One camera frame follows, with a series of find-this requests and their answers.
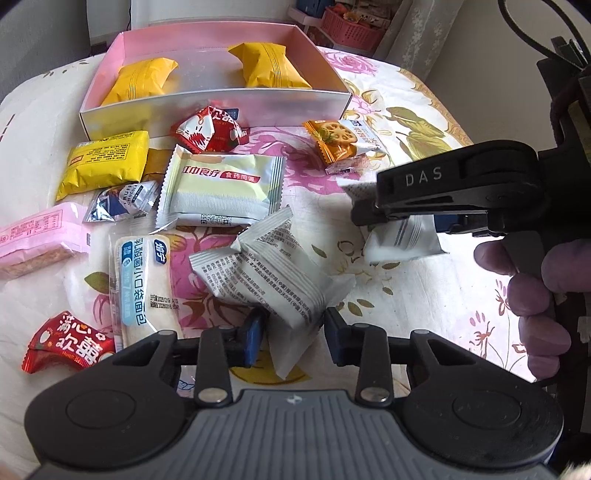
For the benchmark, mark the pale floral curtain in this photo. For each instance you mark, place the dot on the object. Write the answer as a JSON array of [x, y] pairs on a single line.
[[415, 37]]

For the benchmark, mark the gold bar packet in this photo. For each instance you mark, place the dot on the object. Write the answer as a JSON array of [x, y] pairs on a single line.
[[154, 164]]

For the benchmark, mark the flat yellow snack packet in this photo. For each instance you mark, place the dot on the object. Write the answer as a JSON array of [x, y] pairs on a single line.
[[101, 161]]

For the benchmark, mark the pink cardboard box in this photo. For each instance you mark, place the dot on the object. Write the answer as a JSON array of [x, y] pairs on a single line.
[[207, 108]]

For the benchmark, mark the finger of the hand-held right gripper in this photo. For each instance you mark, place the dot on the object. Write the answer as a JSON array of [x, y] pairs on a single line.
[[369, 216]]

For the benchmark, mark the orange lotus chip packet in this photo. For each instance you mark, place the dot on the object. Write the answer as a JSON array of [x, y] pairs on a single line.
[[371, 141]]

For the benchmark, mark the red snack packet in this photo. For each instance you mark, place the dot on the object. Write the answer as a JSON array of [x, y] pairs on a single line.
[[64, 344], [203, 131]]

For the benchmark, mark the person's right hand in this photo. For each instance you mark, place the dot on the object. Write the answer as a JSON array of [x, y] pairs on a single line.
[[531, 304]]

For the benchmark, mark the pink snack packet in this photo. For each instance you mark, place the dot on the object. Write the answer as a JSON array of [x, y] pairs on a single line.
[[37, 235]]

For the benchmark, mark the blue box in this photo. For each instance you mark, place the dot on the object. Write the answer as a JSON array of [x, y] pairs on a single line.
[[309, 5]]

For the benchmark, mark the grey sofa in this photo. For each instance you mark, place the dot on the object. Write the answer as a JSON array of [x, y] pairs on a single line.
[[37, 41]]

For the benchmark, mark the pale green white packet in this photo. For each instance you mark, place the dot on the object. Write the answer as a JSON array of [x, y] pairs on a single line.
[[217, 189]]

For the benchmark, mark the yellow pillow snack packet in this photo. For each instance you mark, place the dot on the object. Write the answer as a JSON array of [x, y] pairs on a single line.
[[268, 64], [138, 81]]

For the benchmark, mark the large pink plastic basket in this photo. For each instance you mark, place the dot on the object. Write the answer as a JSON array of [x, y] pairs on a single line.
[[351, 30]]

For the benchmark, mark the white printed snack packet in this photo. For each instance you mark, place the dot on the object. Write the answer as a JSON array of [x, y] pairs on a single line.
[[401, 244], [263, 281]]

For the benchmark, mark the silver blue chocolate packet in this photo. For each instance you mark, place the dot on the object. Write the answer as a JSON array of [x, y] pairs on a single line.
[[120, 201]]

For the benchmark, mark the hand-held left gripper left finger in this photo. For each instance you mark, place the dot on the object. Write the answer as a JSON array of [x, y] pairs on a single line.
[[255, 337]]

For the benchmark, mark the white bread packet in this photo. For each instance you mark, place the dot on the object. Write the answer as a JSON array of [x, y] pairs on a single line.
[[143, 286]]

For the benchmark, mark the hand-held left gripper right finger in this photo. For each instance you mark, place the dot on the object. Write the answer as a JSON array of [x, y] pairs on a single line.
[[336, 339]]

